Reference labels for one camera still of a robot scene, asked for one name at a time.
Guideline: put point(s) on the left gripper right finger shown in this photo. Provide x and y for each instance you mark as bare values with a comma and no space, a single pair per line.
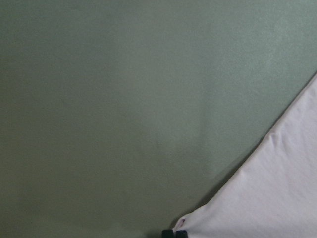
181,234

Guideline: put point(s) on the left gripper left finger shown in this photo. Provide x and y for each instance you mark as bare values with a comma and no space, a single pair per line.
167,234

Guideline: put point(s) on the pink Snoopy t-shirt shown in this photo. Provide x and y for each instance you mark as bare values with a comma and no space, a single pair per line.
274,193

